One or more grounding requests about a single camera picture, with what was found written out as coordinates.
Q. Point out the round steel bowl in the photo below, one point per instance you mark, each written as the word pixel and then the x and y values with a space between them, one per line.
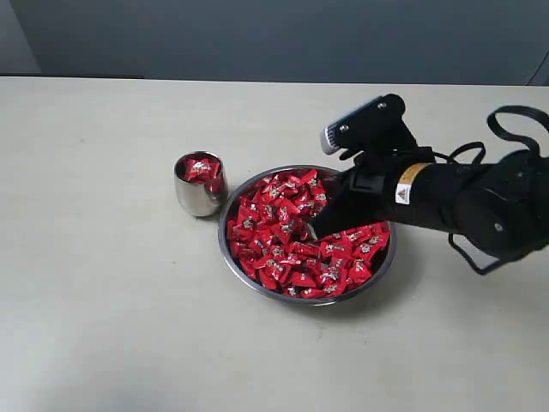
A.
pixel 263 239

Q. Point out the small steel cup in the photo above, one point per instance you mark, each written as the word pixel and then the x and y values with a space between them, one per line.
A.
pixel 200 200

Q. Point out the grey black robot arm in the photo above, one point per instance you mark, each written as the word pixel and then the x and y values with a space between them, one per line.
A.
pixel 500 208

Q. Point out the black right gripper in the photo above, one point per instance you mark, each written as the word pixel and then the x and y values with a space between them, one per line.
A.
pixel 418 194

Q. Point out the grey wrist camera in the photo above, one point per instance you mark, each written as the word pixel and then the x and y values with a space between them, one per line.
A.
pixel 363 125

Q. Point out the red candy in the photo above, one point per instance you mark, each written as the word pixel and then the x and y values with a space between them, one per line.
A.
pixel 199 171

